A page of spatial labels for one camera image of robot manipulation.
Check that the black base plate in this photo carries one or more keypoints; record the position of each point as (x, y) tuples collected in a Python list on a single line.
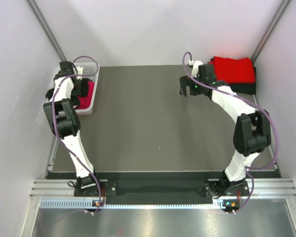
[(200, 188)]

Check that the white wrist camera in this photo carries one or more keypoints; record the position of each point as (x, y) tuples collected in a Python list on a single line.
[(195, 67), (78, 72)]

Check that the red folded t-shirt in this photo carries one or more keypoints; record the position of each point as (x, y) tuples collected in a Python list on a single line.
[(233, 71)]

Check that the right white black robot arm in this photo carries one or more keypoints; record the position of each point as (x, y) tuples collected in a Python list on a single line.
[(252, 129)]

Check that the aluminium frame rail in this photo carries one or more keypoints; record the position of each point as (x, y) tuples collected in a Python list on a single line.
[(264, 188)]

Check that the black t-shirt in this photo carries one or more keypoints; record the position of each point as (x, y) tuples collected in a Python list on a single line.
[(75, 101), (245, 88)]

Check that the right aluminium corner post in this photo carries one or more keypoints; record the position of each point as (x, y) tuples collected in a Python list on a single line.
[(284, 4)]

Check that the pink crumpled t-shirt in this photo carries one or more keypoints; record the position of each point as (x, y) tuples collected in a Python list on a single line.
[(85, 102)]

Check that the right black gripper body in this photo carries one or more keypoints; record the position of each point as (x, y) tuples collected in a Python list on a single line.
[(195, 87)]

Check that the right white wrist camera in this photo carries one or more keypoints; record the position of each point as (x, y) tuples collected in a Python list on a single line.
[(195, 67)]

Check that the aluminium corner post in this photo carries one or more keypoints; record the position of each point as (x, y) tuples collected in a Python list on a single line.
[(284, 4), (46, 29)]

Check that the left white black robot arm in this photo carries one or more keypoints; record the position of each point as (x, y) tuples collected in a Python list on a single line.
[(65, 125)]

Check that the left aluminium corner post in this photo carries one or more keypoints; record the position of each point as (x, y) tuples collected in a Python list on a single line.
[(46, 29)]

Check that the black folded t-shirt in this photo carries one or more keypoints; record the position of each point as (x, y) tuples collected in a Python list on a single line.
[(245, 88)]

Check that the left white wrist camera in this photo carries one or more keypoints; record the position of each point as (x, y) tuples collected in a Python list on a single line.
[(78, 72)]

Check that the grey slotted cable duct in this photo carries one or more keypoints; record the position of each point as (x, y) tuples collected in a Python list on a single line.
[(91, 204)]

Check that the white plastic basket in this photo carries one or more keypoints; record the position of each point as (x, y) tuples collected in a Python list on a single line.
[(89, 70)]

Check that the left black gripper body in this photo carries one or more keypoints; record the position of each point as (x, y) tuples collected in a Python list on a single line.
[(76, 89)]

